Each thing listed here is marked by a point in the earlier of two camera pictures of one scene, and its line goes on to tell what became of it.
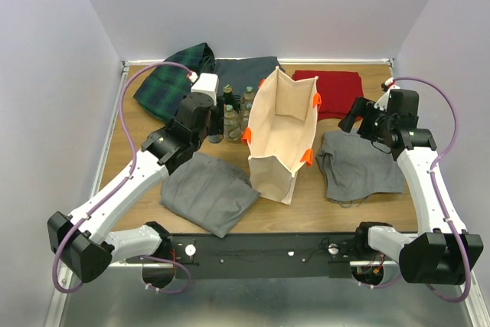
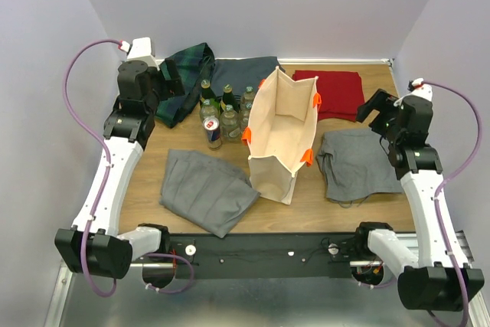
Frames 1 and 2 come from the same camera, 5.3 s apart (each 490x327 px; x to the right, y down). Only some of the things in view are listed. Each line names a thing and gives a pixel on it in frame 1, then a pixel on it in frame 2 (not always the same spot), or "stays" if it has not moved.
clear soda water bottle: (249, 96) stays
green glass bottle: (228, 98) stays
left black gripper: (217, 115) → (172, 87)
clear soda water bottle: (244, 117) stays
